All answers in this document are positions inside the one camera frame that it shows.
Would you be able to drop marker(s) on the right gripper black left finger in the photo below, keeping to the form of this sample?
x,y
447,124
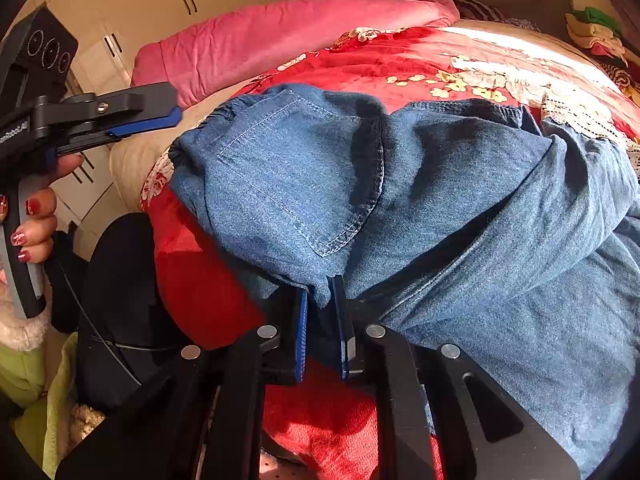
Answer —
x,y
200,417

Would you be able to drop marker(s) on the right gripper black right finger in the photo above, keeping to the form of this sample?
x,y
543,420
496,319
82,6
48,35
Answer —
x,y
440,415

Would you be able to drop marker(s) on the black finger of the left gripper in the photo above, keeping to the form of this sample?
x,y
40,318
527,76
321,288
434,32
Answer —
x,y
154,103
145,122

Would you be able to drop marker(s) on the blue denim pants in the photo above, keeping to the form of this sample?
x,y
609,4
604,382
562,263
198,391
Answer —
x,y
461,221

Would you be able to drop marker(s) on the left hand red nails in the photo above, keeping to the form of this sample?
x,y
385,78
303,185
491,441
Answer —
x,y
35,239

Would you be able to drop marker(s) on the pink folded blanket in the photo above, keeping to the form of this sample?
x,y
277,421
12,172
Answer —
x,y
231,47

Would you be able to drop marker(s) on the white wardrobe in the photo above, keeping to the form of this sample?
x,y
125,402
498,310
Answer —
x,y
111,32

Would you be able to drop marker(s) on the red floral quilt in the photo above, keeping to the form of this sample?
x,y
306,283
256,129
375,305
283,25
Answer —
x,y
330,424

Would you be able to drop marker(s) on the striped dark pillow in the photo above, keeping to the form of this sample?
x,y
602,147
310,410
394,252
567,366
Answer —
x,y
478,11

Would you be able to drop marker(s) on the pile of folded clothes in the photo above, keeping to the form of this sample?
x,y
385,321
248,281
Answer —
x,y
601,37

